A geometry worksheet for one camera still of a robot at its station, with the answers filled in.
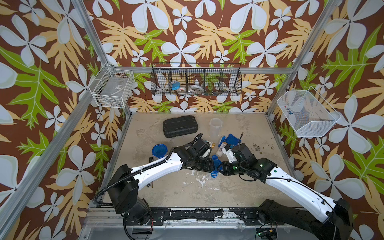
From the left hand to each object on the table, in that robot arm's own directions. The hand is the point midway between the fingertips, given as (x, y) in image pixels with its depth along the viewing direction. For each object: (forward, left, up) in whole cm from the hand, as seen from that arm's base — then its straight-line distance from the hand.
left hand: (213, 167), depth 77 cm
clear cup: (+30, -4, -1) cm, 31 cm away
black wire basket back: (+54, +10, +17) cm, 58 cm away
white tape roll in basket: (+51, +9, +13) cm, 53 cm away
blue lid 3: (+27, -18, -15) cm, 36 cm away
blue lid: (+9, +30, +2) cm, 31 cm away
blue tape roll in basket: (+50, +22, +15) cm, 57 cm away
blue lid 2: (0, -1, +5) cm, 6 cm away
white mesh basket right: (+25, -54, +15) cm, 61 cm away
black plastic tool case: (+36, +20, -10) cm, 43 cm away
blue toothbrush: (+27, -11, -13) cm, 31 cm away
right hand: (0, -2, 0) cm, 2 cm away
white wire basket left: (+40, +59, +21) cm, 74 cm away
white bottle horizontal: (+21, -2, -12) cm, 24 cm away
